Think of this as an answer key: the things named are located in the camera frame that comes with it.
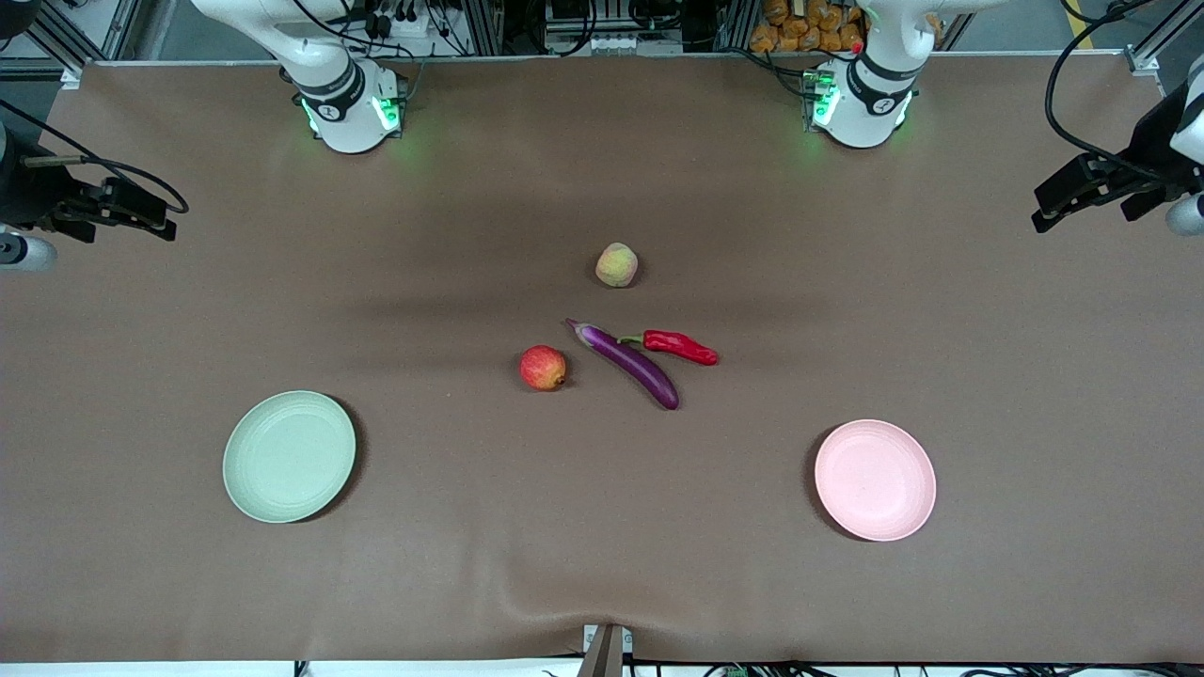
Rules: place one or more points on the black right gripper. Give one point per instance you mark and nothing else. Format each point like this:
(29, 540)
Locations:
(28, 196)

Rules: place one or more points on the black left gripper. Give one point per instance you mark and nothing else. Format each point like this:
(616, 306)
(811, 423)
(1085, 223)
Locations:
(1149, 143)

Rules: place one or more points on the red chili pepper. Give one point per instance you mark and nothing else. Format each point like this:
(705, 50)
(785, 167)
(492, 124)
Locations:
(682, 346)

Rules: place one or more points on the red apple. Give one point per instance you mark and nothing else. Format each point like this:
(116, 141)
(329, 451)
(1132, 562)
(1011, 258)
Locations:
(543, 368)

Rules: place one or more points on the yellow-green peach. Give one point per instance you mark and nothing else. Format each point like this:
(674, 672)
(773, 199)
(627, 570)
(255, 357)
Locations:
(617, 265)

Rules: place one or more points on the purple eggplant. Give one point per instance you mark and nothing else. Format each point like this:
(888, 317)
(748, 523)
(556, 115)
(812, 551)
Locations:
(630, 362)

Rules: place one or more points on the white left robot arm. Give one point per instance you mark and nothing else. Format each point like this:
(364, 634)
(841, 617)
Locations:
(865, 103)

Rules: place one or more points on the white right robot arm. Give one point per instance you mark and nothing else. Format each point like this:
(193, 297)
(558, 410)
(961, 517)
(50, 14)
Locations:
(343, 103)

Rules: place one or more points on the green plate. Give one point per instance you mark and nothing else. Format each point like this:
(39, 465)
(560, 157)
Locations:
(289, 457)

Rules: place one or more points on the bag of orange snacks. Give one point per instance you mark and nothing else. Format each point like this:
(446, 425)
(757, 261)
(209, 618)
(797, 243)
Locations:
(804, 26)

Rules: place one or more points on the pink plate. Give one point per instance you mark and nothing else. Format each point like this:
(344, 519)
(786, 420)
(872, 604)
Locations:
(875, 480)

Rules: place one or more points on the white power strip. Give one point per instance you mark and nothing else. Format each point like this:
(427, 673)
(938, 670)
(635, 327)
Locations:
(613, 43)

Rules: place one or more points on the brown table cloth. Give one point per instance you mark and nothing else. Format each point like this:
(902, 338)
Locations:
(602, 545)

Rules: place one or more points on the aluminium frame rail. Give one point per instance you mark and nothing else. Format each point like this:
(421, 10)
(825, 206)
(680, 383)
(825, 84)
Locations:
(71, 55)
(1143, 61)

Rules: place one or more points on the grey metal bracket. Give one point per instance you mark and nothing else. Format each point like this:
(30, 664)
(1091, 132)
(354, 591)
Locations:
(605, 651)

